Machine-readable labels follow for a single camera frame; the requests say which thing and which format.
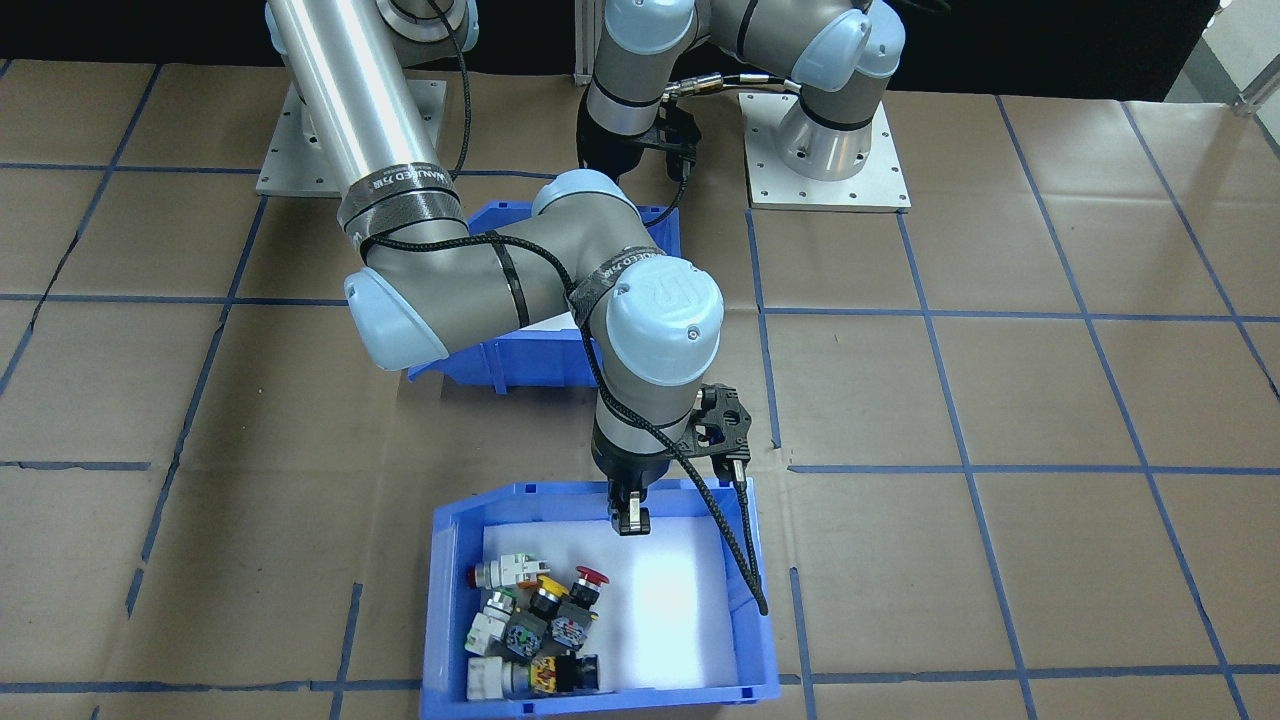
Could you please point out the aluminium extrusion post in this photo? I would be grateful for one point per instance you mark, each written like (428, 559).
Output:
(595, 50)

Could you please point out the white switch with red lamp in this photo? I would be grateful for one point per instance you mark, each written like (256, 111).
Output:
(505, 570)

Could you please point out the yellow push button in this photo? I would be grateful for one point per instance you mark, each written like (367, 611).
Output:
(550, 592)

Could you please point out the aluminium frame bar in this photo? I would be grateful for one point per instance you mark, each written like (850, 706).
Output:
(1262, 100)

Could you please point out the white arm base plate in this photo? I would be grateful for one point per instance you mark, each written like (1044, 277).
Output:
(300, 170)
(770, 190)

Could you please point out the white and green push button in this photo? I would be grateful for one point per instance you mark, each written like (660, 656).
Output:
(488, 625)

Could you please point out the yellow black switch block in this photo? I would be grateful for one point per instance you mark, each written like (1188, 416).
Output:
(560, 675)

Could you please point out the black blue red switch block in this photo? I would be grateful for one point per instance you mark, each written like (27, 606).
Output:
(575, 625)

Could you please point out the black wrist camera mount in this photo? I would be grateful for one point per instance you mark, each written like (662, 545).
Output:
(725, 420)
(680, 135)

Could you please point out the blue plastic storage bin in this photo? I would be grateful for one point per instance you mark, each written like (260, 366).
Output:
(500, 360)
(440, 600)

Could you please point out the white silver push button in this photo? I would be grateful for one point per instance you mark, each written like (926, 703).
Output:
(492, 678)

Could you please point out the red mushroom push button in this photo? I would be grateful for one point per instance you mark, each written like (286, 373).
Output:
(590, 577)

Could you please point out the grey black switch block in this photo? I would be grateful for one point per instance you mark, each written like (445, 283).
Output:
(528, 632)

